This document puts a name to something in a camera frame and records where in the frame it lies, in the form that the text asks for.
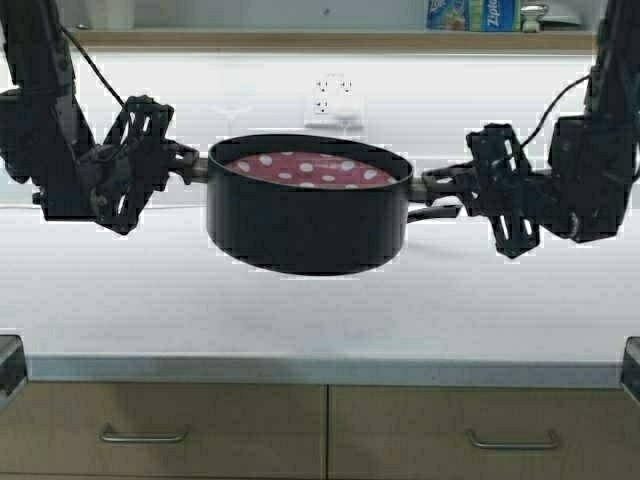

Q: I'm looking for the green ziploc box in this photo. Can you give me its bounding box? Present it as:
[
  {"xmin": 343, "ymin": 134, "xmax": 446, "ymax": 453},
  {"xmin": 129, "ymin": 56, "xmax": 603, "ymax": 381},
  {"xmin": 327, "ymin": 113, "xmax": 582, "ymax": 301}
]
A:
[{"xmin": 468, "ymin": 0, "xmax": 521, "ymax": 33}]

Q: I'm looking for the white power adapter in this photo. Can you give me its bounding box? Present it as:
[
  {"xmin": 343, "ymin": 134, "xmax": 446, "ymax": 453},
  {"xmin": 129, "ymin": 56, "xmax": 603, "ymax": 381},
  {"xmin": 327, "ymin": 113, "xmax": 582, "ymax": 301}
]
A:
[{"xmin": 331, "ymin": 103, "xmax": 361, "ymax": 125}]

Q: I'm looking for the left wooden drawer front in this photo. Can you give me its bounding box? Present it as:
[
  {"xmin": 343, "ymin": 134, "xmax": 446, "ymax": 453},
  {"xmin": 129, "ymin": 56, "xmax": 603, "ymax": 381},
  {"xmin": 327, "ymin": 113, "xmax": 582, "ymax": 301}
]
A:
[{"xmin": 1, "ymin": 382, "xmax": 326, "ymax": 479}]

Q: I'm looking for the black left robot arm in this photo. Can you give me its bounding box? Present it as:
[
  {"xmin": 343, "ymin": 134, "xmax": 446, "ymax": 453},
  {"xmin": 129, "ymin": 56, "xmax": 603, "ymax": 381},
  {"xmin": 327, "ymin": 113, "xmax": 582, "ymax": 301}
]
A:
[{"xmin": 1, "ymin": 1, "xmax": 460, "ymax": 275}]

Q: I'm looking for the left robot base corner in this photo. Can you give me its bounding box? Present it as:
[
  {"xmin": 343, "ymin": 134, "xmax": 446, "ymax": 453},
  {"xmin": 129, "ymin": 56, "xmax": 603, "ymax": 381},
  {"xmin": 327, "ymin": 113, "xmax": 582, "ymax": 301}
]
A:
[{"xmin": 0, "ymin": 335, "xmax": 28, "ymax": 406}]

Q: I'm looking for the blue ziploc box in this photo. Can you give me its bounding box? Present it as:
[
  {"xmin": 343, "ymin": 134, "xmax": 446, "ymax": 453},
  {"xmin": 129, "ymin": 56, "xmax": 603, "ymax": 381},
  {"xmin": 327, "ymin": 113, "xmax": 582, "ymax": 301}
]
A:
[{"xmin": 426, "ymin": 0, "xmax": 470, "ymax": 31}]

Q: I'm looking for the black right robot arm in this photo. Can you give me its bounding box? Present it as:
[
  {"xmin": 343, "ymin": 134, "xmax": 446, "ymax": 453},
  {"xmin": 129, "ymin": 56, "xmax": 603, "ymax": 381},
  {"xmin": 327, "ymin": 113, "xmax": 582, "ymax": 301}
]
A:
[{"xmin": 421, "ymin": 1, "xmax": 639, "ymax": 258}]

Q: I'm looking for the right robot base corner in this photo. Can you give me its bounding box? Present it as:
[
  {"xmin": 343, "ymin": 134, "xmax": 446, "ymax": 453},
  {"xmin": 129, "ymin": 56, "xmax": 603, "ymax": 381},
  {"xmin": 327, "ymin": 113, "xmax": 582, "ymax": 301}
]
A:
[{"xmin": 620, "ymin": 336, "xmax": 640, "ymax": 403}]

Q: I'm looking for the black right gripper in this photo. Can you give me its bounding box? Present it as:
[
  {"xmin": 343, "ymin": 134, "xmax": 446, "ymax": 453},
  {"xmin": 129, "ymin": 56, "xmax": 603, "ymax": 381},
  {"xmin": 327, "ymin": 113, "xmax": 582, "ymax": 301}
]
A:
[{"xmin": 422, "ymin": 124, "xmax": 575, "ymax": 259}]

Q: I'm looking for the red polka dot plate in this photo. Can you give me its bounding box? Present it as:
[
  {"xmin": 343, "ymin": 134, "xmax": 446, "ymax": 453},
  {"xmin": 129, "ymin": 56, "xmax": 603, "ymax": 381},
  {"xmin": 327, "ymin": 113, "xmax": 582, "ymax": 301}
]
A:
[{"xmin": 226, "ymin": 151, "xmax": 397, "ymax": 190}]

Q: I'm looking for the silver knob lid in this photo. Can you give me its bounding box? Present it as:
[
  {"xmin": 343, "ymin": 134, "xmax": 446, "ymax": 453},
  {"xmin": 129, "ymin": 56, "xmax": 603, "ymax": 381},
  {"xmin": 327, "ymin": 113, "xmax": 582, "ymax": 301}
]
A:
[{"xmin": 520, "ymin": 3, "xmax": 548, "ymax": 34}]

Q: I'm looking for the right wooden drawer front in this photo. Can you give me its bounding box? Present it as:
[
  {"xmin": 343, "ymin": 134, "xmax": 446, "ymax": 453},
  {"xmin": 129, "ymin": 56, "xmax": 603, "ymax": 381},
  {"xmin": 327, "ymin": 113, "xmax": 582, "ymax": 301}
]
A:
[{"xmin": 327, "ymin": 386, "xmax": 639, "ymax": 479}]

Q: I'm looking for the wooden drawer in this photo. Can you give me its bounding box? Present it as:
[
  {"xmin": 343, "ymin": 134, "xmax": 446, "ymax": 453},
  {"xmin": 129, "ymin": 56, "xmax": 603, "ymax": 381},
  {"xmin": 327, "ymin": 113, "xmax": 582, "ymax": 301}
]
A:
[
  {"xmin": 327, "ymin": 386, "xmax": 639, "ymax": 479},
  {"xmin": 1, "ymin": 382, "xmax": 326, "ymax": 479}
]

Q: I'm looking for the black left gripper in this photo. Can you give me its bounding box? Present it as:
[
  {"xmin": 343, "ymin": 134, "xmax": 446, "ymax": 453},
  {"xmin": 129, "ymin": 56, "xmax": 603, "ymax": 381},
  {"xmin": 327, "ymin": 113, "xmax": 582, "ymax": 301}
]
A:
[{"xmin": 78, "ymin": 95, "xmax": 200, "ymax": 235}]

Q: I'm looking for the white wall outlet plate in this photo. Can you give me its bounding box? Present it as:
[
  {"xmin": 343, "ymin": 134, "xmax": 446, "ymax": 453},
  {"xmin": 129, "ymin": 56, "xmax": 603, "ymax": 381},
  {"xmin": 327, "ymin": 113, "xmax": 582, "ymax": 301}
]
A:
[{"xmin": 303, "ymin": 73, "xmax": 364, "ymax": 130}]

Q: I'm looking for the black cooking pot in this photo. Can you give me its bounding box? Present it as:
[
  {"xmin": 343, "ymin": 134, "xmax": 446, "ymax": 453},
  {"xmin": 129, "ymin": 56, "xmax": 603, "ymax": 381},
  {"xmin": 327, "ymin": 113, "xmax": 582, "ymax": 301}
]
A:
[{"xmin": 172, "ymin": 133, "xmax": 464, "ymax": 276}]

